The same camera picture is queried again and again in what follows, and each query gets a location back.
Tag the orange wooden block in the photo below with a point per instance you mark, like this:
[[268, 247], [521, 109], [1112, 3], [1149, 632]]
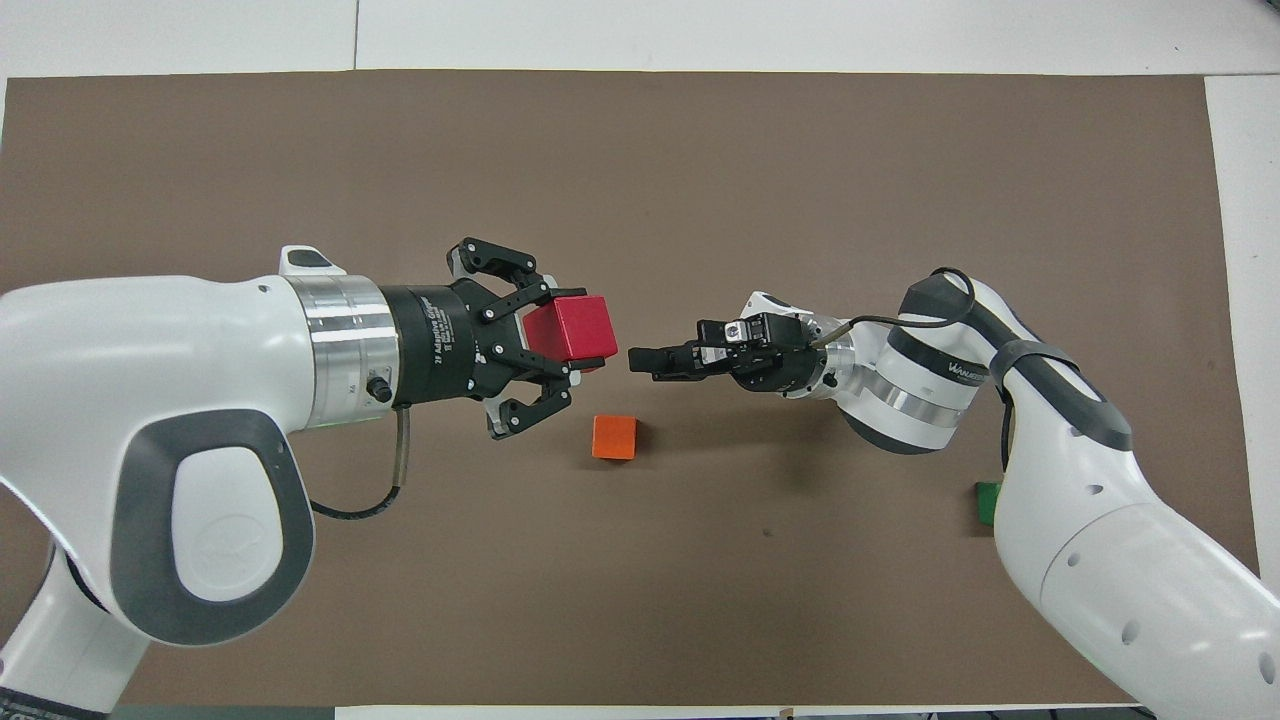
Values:
[[614, 437]]

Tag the brown table mat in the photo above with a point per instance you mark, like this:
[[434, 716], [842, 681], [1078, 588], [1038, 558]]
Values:
[[700, 180]]

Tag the red wooden block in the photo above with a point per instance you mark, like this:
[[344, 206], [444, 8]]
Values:
[[572, 328]]

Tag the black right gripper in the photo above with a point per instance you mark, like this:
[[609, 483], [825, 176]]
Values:
[[770, 355]]

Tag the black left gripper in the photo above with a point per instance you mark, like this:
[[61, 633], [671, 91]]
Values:
[[440, 345]]

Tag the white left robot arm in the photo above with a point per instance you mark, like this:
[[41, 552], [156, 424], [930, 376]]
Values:
[[100, 350]]

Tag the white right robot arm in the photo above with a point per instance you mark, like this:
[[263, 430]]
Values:
[[1100, 540]]

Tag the green wooden block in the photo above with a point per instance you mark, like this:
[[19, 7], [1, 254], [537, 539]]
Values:
[[988, 503]]

